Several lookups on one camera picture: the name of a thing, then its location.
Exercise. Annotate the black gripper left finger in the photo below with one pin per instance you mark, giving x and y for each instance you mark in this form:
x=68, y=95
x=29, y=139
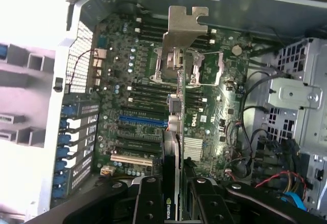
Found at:
x=149, y=203

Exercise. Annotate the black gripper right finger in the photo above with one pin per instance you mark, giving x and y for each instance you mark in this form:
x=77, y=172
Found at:
x=209, y=206

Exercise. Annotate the white expansion slot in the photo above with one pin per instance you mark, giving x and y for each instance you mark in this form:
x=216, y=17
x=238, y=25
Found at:
x=130, y=160

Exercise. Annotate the white power connector plug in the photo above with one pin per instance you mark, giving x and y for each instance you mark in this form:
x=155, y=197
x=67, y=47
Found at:
x=107, y=171

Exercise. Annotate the silver chipset heatsink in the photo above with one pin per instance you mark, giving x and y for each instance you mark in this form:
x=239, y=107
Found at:
x=193, y=148

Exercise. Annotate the blue expansion slot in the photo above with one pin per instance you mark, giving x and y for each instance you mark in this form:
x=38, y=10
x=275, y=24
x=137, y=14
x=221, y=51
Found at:
x=140, y=121

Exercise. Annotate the blue card retention clip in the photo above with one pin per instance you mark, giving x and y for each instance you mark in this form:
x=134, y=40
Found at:
x=61, y=181
x=68, y=111
x=67, y=125
x=66, y=153
x=62, y=167
x=66, y=139
x=59, y=194

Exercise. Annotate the green motherboard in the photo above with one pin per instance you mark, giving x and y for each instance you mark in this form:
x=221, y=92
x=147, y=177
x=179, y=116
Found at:
x=217, y=106

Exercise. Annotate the CPU socket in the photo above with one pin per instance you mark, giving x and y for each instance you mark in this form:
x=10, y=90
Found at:
x=158, y=68

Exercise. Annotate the metal socket cover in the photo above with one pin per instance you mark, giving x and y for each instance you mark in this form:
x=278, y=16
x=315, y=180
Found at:
x=209, y=68

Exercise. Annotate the silver disk bay cage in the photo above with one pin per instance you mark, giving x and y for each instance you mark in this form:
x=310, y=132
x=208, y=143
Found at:
x=293, y=93

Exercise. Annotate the silver rear port block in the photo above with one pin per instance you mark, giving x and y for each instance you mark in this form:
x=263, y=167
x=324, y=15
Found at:
x=99, y=66

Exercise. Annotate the silver coin battery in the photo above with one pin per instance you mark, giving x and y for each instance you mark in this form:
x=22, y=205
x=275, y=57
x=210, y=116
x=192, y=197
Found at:
x=236, y=49

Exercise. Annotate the grey parts rack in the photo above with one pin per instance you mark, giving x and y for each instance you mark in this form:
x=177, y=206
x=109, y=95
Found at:
x=25, y=86

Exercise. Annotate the open grey PC case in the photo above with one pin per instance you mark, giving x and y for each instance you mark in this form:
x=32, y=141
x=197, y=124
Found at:
x=255, y=17

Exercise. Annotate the hard disk in blue caddy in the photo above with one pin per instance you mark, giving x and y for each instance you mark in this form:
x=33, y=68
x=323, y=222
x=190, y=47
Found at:
x=2, y=51

